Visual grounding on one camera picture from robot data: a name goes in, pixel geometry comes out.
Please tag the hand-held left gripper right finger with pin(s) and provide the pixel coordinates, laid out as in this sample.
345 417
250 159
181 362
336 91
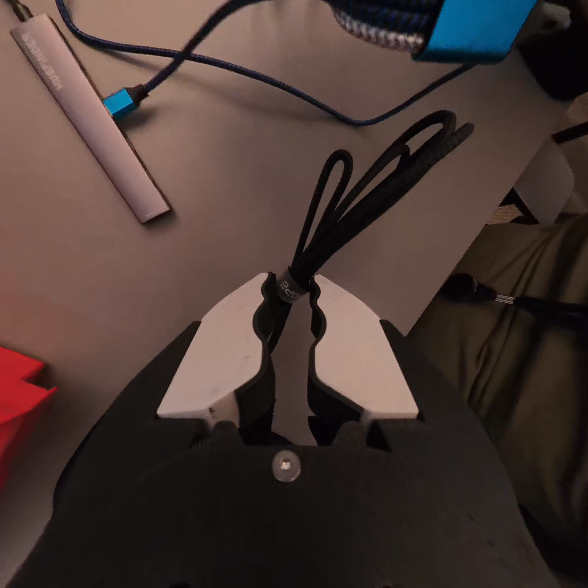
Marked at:
363 363

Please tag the red plastic bin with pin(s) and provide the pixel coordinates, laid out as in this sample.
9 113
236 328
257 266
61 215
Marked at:
18 404

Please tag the grey usb hub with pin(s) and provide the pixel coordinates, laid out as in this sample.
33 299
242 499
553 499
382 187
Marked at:
92 124

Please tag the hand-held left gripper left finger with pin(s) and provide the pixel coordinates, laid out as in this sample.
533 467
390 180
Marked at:
220 358

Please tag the person's olive pants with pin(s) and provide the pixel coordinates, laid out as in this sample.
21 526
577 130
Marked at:
528 390

